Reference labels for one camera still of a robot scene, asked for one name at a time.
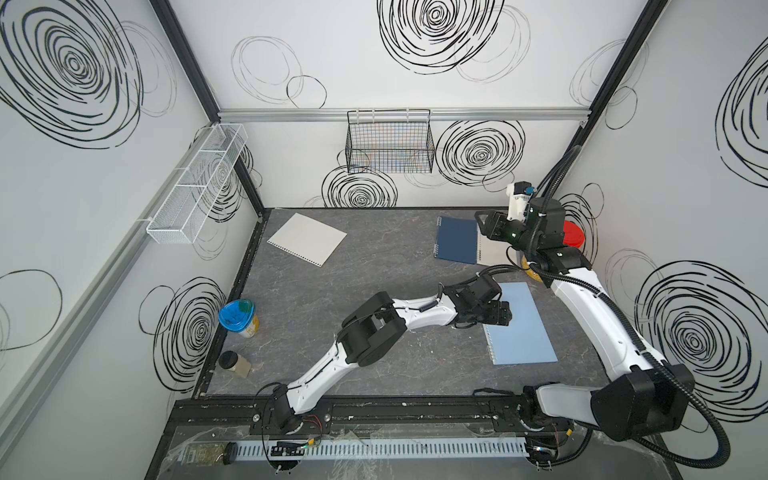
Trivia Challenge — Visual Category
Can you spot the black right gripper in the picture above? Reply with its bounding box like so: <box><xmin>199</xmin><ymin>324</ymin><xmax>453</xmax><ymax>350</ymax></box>
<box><xmin>473</xmin><ymin>209</ymin><xmax>537</xmax><ymax>257</ymax></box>

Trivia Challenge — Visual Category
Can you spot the dark blue spiral notebook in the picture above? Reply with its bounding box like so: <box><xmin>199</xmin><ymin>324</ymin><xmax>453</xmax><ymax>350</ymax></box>
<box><xmin>433</xmin><ymin>216</ymin><xmax>478</xmax><ymax>264</ymax></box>

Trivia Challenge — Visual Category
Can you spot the light blue spiral notebook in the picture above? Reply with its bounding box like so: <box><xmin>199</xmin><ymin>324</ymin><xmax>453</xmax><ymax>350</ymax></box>
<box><xmin>484</xmin><ymin>282</ymin><xmax>558</xmax><ymax>366</ymax></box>

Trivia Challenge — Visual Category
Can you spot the torn lined paper page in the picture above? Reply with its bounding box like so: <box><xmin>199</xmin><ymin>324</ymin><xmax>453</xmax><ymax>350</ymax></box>
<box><xmin>268</xmin><ymin>213</ymin><xmax>347</xmax><ymax>267</ymax></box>

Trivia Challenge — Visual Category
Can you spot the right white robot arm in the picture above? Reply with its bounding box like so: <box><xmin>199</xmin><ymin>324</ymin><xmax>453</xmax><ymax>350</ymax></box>
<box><xmin>478</xmin><ymin>181</ymin><xmax>694</xmax><ymax>441</ymax></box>

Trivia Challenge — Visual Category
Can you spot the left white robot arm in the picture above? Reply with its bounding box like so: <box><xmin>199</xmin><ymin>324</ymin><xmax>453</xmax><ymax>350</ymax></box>
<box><xmin>271</xmin><ymin>274</ymin><xmax>512</xmax><ymax>433</ymax></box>

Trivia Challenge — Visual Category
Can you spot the frosted cover white notebook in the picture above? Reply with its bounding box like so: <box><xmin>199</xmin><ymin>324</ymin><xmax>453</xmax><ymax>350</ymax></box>
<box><xmin>477</xmin><ymin>232</ymin><xmax>515</xmax><ymax>266</ymax></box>

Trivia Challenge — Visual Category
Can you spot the cornflakes jar with red lid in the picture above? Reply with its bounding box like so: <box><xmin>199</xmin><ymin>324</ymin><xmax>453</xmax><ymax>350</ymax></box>
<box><xmin>520</xmin><ymin>220</ymin><xmax>586</xmax><ymax>282</ymax></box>

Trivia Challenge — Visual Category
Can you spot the blue lid snack cup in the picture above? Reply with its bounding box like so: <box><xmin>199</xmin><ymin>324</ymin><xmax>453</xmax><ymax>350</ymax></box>
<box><xmin>218</xmin><ymin>299</ymin><xmax>260</xmax><ymax>338</ymax></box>

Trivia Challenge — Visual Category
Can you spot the small black cap bottle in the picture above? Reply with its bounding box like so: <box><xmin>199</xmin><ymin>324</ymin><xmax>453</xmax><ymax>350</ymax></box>
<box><xmin>217</xmin><ymin>350</ymin><xmax>251</xmax><ymax>378</ymax></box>

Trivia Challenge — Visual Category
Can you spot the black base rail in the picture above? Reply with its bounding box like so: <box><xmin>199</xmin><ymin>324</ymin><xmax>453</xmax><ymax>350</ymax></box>
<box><xmin>170</xmin><ymin>394</ymin><xmax>652</xmax><ymax>434</ymax></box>

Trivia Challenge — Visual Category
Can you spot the black wire basket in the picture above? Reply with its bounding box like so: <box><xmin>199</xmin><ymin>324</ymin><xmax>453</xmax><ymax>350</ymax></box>
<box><xmin>344</xmin><ymin>119</ymin><xmax>436</xmax><ymax>174</ymax></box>

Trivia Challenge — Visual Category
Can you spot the white slotted cable duct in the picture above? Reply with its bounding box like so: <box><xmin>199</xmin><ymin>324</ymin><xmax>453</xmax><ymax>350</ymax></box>
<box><xmin>235</xmin><ymin>437</ymin><xmax>529</xmax><ymax>461</ymax></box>

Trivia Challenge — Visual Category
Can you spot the left black frame post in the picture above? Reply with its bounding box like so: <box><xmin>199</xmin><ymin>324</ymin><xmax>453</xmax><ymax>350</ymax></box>
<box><xmin>149</xmin><ymin>0</ymin><xmax>266</xmax><ymax>217</ymax></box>

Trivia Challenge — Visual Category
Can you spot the black corner frame post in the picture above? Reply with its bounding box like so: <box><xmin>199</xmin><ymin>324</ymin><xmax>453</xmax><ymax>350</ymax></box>
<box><xmin>537</xmin><ymin>0</ymin><xmax>668</xmax><ymax>199</ymax></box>

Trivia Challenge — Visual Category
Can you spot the aluminium wall rail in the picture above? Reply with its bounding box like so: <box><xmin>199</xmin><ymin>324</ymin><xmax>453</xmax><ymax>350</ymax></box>
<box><xmin>219</xmin><ymin>107</ymin><xmax>591</xmax><ymax>123</ymax></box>

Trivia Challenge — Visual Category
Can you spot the white mesh wall shelf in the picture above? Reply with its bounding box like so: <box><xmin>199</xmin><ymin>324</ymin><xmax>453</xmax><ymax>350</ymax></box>
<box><xmin>146</xmin><ymin>123</ymin><xmax>247</xmax><ymax>245</ymax></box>

